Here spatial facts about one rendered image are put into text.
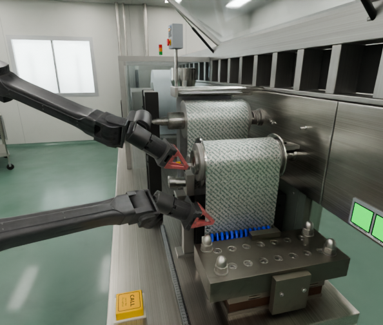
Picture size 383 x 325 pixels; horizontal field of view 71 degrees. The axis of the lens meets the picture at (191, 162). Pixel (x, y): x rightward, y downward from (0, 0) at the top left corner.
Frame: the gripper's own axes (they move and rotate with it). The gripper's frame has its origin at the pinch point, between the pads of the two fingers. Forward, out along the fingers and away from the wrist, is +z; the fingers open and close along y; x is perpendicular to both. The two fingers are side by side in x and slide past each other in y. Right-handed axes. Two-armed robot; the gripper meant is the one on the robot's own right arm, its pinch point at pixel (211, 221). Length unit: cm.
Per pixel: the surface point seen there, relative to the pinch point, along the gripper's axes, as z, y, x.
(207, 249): -1.6, 8.4, -5.0
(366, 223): 20.5, 25.4, 23.5
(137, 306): -13.7, 12.4, -24.6
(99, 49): -95, -558, 36
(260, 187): 8.8, 0.3, 16.2
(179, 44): -24, -59, 48
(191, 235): 0.7, -7.8, -10.5
